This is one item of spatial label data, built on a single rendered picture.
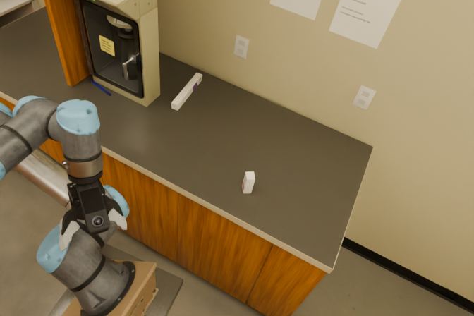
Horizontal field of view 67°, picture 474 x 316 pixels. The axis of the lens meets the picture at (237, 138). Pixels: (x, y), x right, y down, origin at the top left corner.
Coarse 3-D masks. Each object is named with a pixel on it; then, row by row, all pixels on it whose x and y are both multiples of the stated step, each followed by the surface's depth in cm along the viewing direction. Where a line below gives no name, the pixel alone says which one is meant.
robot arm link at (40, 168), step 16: (0, 112) 100; (32, 160) 99; (48, 160) 101; (32, 176) 99; (48, 176) 99; (64, 176) 101; (48, 192) 100; (64, 192) 100; (112, 192) 104; (128, 208) 106; (112, 224) 101
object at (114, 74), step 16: (80, 0) 144; (96, 16) 146; (112, 16) 142; (96, 32) 152; (112, 32) 148; (128, 32) 143; (96, 48) 159; (128, 48) 149; (96, 64) 167; (112, 64) 161; (128, 64) 156; (112, 80) 169; (128, 80) 163
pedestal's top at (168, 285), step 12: (108, 252) 123; (120, 252) 124; (156, 276) 120; (168, 276) 120; (168, 288) 118; (180, 288) 122; (60, 300) 111; (72, 300) 112; (156, 300) 115; (168, 300) 115; (60, 312) 109; (156, 312) 113; (168, 312) 116
